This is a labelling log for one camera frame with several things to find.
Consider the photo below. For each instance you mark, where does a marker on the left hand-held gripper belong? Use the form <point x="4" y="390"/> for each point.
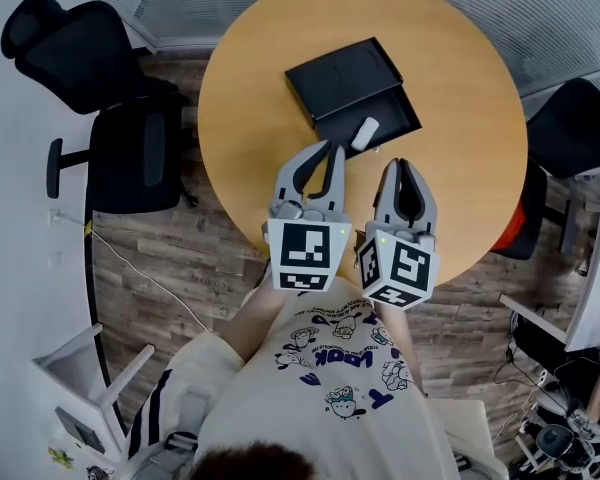
<point x="305" y="248"/>

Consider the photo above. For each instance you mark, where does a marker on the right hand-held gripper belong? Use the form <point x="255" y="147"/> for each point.
<point x="400" y="268"/>

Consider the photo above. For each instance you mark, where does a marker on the small white item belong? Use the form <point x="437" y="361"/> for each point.
<point x="364" y="133"/>

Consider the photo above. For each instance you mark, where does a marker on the black box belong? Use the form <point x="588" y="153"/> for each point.
<point x="387" y="113"/>

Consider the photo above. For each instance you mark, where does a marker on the black box lid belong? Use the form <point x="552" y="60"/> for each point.
<point x="342" y="75"/>

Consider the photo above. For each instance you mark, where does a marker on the person's right forearm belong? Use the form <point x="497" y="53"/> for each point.
<point x="402" y="348"/>

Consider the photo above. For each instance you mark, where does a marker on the person's left forearm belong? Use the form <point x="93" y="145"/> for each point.
<point x="252" y="323"/>

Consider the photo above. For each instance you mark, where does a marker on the orange cushion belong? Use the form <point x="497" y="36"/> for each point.
<point x="512" y="228"/>

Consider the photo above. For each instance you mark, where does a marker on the white desk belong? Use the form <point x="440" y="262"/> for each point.
<point x="590" y="278"/>

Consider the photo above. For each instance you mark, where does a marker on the cream printed shirt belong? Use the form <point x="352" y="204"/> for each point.
<point x="330" y="408"/>

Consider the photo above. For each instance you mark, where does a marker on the white seat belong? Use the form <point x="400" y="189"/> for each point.
<point x="467" y="428"/>

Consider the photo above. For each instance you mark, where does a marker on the black mesh office chair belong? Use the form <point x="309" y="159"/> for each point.
<point x="90" y="68"/>

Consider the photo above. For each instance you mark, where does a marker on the black and white device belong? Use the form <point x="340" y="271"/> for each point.
<point x="565" y="433"/>

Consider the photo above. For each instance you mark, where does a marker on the white navy striped trousers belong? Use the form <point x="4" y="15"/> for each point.
<point x="150" y="418"/>

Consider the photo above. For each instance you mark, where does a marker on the black flat panel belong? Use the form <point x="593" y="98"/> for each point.
<point x="80" y="430"/>

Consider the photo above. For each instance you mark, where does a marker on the white desk frame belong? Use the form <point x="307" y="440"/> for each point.
<point x="105" y="383"/>

